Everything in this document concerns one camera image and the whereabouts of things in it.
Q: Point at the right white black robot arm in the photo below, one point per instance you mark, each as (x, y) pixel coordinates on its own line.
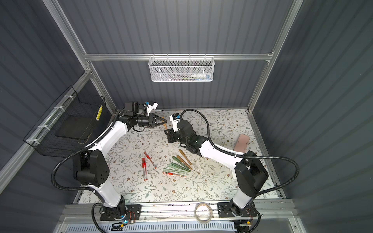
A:
(247, 167)

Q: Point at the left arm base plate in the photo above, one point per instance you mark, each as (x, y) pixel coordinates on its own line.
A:
(128, 212)

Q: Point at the clear tape roll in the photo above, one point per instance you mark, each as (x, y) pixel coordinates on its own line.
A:
(203, 213)

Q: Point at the white wire mesh basket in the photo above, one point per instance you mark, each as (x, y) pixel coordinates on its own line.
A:
(188, 69)

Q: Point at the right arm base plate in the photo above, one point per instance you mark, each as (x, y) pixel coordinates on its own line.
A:
(225, 210)

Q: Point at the red pen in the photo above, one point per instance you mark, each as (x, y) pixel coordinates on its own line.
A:
(149, 158)
(174, 174)
(143, 169)

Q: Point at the floral patterned table mat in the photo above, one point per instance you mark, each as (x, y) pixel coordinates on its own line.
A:
(208, 181)

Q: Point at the brown pen three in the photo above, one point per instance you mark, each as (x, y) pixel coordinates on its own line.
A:
(185, 163)

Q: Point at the green pen lower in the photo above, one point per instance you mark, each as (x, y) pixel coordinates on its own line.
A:
(180, 172)

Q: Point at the red pen upper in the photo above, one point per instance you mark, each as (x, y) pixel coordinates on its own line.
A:
(149, 158)

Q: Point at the green pen upper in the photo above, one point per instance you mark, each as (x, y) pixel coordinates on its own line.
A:
(181, 164)

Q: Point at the red pen right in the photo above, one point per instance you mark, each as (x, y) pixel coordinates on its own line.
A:
(145, 169)

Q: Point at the red pen left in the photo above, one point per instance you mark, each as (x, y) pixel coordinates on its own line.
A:
(143, 169)

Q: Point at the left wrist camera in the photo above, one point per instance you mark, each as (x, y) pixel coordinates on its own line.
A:
(150, 106)

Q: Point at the brown pen two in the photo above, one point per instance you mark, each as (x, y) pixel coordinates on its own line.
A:
(184, 155)

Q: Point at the pink eraser block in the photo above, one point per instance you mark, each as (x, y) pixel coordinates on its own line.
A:
(242, 143)

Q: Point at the red pen lower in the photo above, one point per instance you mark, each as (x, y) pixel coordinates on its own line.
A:
(174, 174)

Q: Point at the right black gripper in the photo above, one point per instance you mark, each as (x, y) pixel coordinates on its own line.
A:
(172, 136)

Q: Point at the black wire basket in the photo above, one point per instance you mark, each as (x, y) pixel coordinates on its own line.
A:
(72, 125)

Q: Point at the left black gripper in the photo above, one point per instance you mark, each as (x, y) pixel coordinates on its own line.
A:
(151, 121)

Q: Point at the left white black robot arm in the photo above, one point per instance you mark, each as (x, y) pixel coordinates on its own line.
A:
(90, 167)

